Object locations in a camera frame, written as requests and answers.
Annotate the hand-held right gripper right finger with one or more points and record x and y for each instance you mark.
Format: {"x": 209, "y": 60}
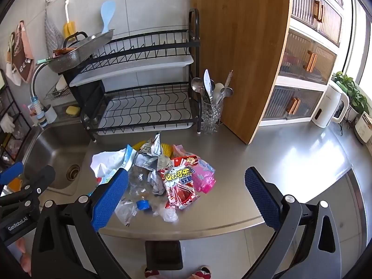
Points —
{"x": 261, "y": 197}

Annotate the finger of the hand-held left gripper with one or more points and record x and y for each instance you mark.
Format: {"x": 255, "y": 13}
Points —
{"x": 11, "y": 173}
{"x": 40, "y": 180}

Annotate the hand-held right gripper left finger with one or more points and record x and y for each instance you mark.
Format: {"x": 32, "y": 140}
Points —
{"x": 110, "y": 200}

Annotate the blue bottle cap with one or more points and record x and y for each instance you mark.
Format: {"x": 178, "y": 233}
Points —
{"x": 142, "y": 204}

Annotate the crushed clear plastic bottle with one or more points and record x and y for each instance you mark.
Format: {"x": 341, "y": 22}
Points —
{"x": 136, "y": 180}

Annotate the white paper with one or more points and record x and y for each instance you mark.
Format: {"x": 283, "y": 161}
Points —
{"x": 107, "y": 159}

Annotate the foil wrapper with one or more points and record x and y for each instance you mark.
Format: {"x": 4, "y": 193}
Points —
{"x": 157, "y": 184}

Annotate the clear plastic wrap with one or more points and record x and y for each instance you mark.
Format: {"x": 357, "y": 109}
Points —
{"x": 168, "y": 215}

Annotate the pink candy bag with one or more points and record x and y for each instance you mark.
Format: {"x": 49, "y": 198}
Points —
{"x": 203, "y": 180}

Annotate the silver snack bag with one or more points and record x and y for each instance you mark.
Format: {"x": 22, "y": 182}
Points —
{"x": 151, "y": 148}

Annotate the red snack bag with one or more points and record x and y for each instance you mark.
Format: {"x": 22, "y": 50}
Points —
{"x": 177, "y": 191}

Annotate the black trash bin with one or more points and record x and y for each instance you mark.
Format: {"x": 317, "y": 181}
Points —
{"x": 162, "y": 255}

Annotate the small red wrapper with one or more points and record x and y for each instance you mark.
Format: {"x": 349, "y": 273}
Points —
{"x": 186, "y": 160}

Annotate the person's left hand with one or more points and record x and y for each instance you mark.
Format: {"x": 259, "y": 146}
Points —
{"x": 24, "y": 255}

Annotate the stainless steel sink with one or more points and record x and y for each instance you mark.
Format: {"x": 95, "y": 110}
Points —
{"x": 52, "y": 151}

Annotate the white sink caddy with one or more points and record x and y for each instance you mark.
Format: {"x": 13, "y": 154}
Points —
{"x": 51, "y": 114}

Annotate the black metal shelf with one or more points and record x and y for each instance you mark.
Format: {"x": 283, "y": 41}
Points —
{"x": 14, "y": 104}

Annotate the yellow sponge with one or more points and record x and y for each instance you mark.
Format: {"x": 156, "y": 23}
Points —
{"x": 72, "y": 110}

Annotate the white wide drip tray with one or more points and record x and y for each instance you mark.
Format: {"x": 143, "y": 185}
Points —
{"x": 145, "y": 127}

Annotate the red slipper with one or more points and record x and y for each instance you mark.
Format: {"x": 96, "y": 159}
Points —
{"x": 202, "y": 272}
{"x": 151, "y": 273}

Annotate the fish-shaped glass utensil holder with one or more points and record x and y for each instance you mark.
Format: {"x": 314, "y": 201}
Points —
{"x": 211, "y": 113}

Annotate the steel spoon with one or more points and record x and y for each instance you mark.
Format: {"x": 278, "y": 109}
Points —
{"x": 218, "y": 88}
{"x": 197, "y": 85}
{"x": 228, "y": 91}

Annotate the white electric kettle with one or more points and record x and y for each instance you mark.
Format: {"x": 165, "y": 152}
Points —
{"x": 328, "y": 104}

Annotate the steel mesh colander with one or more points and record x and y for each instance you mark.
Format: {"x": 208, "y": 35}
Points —
{"x": 66, "y": 62}

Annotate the white countertop appliance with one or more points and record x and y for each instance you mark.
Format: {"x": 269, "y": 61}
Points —
{"x": 363, "y": 128}

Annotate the thin bottle brush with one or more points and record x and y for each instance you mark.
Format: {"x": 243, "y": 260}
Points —
{"x": 229, "y": 77}

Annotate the white spatula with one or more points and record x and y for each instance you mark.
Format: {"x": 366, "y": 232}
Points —
{"x": 207, "y": 84}

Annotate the white narrow drip tray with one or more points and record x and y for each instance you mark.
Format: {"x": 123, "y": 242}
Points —
{"x": 130, "y": 69}

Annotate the green potted plant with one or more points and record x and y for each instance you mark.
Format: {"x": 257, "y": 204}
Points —
{"x": 351, "y": 90}

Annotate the grey striped hanging cloth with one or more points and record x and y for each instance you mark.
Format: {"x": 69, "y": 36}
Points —
{"x": 52, "y": 37}

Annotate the white storage cabinet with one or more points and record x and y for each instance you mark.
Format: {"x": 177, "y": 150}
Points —
{"x": 305, "y": 61}

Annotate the bamboo cutting board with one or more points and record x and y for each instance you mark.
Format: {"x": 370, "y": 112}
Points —
{"x": 241, "y": 49}

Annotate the yellow dish brush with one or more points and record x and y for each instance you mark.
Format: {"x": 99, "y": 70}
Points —
{"x": 69, "y": 28}

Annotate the blue rice paddle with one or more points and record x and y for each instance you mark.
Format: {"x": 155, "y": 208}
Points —
{"x": 107, "y": 11}

